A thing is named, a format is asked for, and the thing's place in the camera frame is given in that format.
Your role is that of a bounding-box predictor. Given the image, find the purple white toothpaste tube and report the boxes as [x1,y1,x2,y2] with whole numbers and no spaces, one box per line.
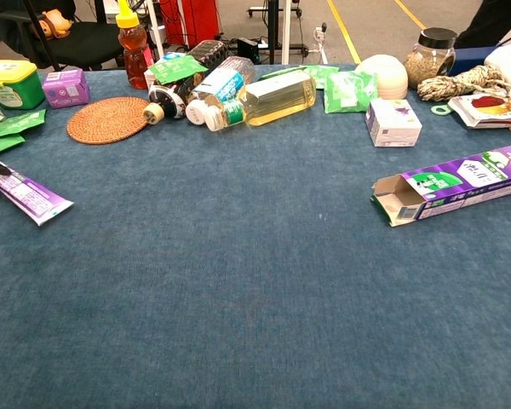
[0,158,75,227]

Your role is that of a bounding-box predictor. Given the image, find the purple toothpaste box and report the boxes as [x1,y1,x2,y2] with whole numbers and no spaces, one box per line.
[370,145,511,228]

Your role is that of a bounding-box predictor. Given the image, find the small purple box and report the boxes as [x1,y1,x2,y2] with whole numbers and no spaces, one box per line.
[42,67,90,108]

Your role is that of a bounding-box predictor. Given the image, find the red metal cabinet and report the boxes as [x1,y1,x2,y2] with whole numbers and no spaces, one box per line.
[164,0,222,50]

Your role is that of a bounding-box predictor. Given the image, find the small black box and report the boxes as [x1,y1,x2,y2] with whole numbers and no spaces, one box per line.
[237,37,261,65]

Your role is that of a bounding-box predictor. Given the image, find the white box purple print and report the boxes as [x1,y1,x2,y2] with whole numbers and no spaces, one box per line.
[365,97,423,148]

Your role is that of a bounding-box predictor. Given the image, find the green sachet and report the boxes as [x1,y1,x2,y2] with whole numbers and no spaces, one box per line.
[147,55,209,85]
[0,108,48,140]
[323,70,379,115]
[301,64,341,90]
[0,134,26,157]

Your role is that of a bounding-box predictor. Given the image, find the green container yellow lid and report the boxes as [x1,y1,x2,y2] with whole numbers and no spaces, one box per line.
[0,59,47,111]

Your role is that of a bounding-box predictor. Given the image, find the round woven coaster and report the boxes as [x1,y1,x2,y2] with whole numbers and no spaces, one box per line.
[66,96,151,146]

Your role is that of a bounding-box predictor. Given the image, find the black light stand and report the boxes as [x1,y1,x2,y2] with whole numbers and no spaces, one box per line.
[22,0,63,72]

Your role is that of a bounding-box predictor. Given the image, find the black office chair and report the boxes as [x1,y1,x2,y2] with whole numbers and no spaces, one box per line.
[0,0,127,72]

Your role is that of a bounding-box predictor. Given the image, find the plush monkey toy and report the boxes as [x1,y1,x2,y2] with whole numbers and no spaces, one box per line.
[28,9,73,40]

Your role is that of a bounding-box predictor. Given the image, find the honey bottle yellow cap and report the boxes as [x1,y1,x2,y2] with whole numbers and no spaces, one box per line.
[115,0,154,90]

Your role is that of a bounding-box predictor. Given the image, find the dark bottle with cork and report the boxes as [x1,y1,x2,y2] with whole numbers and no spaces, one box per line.
[142,39,230,125]

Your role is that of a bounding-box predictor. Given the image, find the clear bottle blue label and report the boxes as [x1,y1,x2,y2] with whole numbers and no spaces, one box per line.
[185,55,256,126]

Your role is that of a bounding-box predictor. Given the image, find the blue table cloth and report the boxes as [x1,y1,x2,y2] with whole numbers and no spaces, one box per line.
[0,63,511,409]

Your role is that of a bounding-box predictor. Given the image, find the yellow liquid bottle green label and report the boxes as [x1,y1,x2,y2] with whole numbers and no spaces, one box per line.
[204,69,318,132]

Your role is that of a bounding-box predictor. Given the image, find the black tripod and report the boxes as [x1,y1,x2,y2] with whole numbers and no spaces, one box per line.
[267,0,281,66]

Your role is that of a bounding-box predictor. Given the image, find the white power strip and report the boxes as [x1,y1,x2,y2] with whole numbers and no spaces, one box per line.
[313,23,330,65]

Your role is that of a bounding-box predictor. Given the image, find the beige bowl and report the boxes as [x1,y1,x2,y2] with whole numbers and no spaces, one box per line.
[354,54,410,101]

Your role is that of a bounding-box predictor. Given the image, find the glass jar black lid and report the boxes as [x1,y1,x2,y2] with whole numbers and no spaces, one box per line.
[403,27,458,89]

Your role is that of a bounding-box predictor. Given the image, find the white red snack packet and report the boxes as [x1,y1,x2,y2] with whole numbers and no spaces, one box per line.
[446,94,511,130]

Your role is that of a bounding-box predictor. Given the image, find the person in dark clothes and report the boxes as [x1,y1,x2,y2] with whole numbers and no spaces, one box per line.
[455,0,511,50]

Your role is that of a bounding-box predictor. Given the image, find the white frame leg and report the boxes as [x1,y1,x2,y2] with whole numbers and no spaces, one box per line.
[146,0,166,60]

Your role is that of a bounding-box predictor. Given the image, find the white vertical post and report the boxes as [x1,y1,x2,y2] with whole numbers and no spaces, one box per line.
[280,0,292,66]

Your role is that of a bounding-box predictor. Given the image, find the braided rope bundle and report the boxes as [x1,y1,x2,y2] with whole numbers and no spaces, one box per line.
[416,64,511,140]

